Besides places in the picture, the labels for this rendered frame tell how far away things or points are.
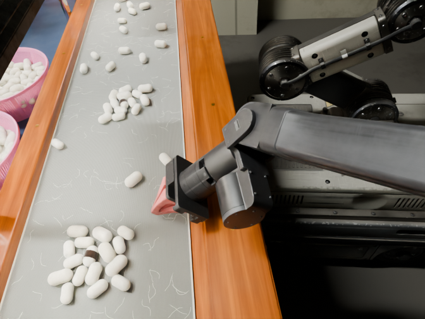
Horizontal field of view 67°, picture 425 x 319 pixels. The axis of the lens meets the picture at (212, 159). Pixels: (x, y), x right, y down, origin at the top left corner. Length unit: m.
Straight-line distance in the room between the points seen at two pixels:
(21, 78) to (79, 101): 0.23
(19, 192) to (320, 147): 0.55
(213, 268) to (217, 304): 0.05
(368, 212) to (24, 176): 0.92
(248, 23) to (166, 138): 1.91
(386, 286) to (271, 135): 1.10
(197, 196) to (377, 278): 1.03
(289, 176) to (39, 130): 0.66
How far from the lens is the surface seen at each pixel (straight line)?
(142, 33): 1.11
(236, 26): 2.55
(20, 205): 0.69
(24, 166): 0.75
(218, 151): 0.46
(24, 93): 0.96
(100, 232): 0.59
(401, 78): 2.31
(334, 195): 1.00
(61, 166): 0.74
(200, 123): 0.70
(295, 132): 0.36
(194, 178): 0.48
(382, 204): 1.08
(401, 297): 1.42
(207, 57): 0.90
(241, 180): 0.42
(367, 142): 0.32
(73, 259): 0.59
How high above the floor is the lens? 1.24
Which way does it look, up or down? 50 degrees down
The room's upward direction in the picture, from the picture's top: 6 degrees counter-clockwise
